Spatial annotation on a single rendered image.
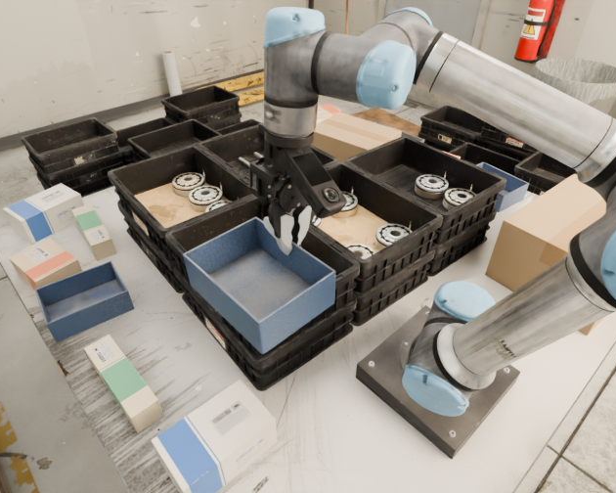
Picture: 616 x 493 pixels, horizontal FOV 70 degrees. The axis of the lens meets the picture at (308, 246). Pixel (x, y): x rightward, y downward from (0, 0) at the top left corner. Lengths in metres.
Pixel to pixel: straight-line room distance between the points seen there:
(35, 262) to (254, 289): 0.84
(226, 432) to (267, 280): 0.32
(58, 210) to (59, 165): 0.93
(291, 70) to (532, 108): 0.31
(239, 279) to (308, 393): 0.39
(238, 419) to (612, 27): 3.48
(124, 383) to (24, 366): 1.27
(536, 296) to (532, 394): 0.53
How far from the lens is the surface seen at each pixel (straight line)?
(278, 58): 0.59
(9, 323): 2.54
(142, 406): 1.02
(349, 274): 0.97
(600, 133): 0.67
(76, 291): 1.39
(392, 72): 0.54
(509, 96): 0.65
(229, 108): 2.92
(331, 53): 0.57
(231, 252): 0.79
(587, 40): 3.88
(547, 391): 1.18
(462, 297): 0.90
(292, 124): 0.61
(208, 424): 0.93
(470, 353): 0.75
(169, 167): 1.53
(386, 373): 1.03
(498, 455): 1.05
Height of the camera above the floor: 1.58
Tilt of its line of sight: 39 degrees down
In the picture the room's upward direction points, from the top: straight up
